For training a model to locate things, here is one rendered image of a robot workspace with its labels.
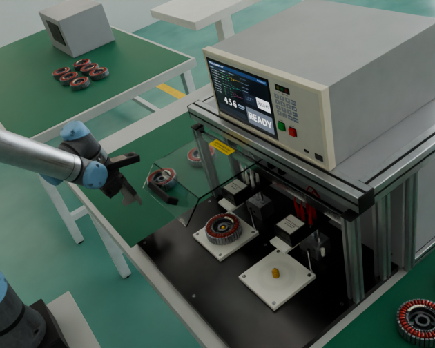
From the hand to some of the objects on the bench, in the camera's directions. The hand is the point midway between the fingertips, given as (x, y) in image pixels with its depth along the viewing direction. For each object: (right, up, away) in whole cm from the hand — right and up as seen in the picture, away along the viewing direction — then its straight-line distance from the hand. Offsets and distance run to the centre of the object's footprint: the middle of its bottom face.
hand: (134, 195), depth 163 cm
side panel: (+89, -11, -33) cm, 95 cm away
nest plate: (+45, -21, -34) cm, 60 cm away
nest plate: (+31, -12, -16) cm, 37 cm away
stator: (+31, -11, -17) cm, 37 cm away
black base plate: (+40, -17, -23) cm, 49 cm away
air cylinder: (+56, -14, -29) cm, 65 cm away
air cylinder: (+43, -5, -11) cm, 44 cm away
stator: (+76, -28, -52) cm, 97 cm away
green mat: (+20, +18, +31) cm, 42 cm away
